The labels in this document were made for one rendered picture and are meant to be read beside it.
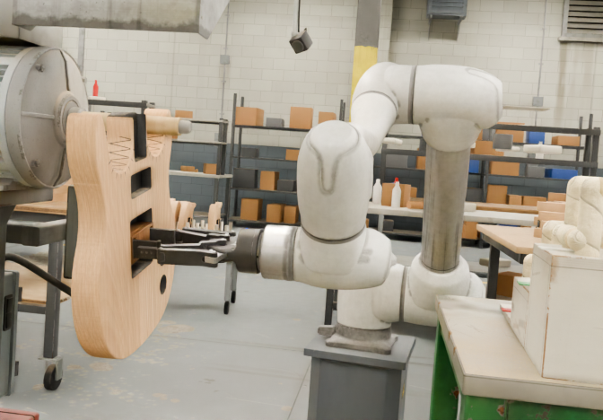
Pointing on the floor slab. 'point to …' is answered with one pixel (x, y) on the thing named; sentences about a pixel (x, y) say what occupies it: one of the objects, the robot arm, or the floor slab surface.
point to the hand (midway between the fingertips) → (144, 242)
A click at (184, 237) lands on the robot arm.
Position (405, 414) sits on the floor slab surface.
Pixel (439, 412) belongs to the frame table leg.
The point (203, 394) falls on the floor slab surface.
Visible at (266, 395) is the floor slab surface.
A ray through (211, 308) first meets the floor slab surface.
